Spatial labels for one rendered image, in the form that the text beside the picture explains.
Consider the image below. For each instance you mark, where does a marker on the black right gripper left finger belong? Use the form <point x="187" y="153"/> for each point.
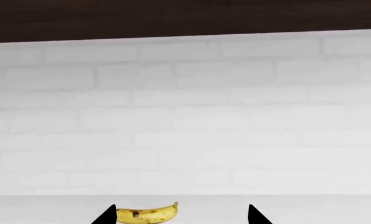
<point x="108" y="217"/>

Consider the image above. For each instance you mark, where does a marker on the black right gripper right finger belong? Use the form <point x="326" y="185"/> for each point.
<point x="256" y="217"/>

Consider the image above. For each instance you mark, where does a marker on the yellow spotted banana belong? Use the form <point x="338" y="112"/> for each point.
<point x="148" y="215"/>

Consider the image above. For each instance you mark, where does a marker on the dark wood wall cabinet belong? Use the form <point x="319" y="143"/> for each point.
<point x="173" y="16"/>

